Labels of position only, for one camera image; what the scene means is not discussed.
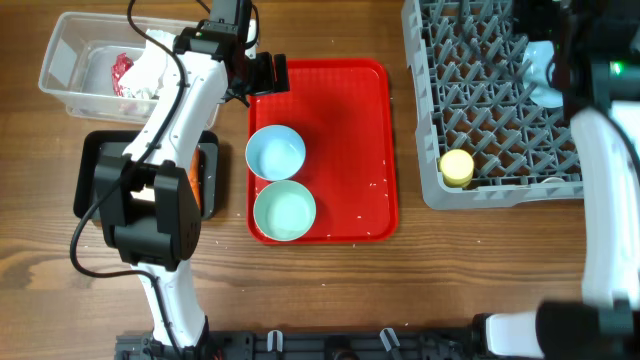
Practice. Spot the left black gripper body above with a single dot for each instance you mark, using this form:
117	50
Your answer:
260	76

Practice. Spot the light blue bowl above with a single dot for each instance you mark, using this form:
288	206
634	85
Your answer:
275	152

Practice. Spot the orange carrot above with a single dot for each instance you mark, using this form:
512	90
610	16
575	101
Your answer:
193	177

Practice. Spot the mint green bowl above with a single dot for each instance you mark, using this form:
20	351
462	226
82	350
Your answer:
284	211

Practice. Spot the yellow plastic cup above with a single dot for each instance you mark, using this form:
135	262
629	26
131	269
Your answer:
457	168

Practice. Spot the large light blue plate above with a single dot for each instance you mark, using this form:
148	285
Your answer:
539	56

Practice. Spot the white rice pile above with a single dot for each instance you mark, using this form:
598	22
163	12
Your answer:
145	194

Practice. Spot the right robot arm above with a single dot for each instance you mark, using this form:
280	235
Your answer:
595	68

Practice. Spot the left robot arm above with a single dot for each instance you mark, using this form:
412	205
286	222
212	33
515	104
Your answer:
148	210

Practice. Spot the clear plastic waste bin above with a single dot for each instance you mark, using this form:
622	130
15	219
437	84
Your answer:
77	67

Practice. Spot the grey dishwasher rack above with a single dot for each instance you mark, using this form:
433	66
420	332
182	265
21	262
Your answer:
462	56

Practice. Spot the crumpled white paper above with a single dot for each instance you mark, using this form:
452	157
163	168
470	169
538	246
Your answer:
143	79

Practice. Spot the red serving tray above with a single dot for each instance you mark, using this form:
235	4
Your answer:
341	109

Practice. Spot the red crumpled wrapper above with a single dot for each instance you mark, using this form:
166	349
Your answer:
121	66

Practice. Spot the black rectangular tray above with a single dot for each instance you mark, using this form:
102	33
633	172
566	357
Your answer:
113	143

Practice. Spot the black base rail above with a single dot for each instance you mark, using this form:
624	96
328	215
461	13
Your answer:
454	343

